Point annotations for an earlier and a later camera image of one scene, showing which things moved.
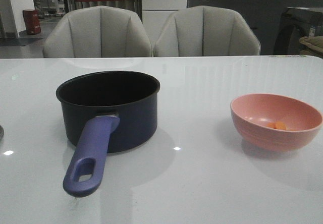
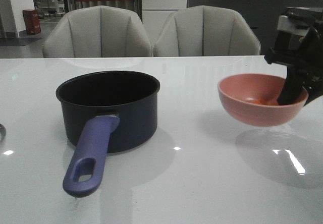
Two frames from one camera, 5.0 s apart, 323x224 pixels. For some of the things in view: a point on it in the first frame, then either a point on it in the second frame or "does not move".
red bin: (32, 21) does not move
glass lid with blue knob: (2, 135) does not move
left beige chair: (98, 32) does not move
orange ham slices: (277, 125) → (270, 101)
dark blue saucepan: (104, 111) does not move
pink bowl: (251, 113) → (253, 99)
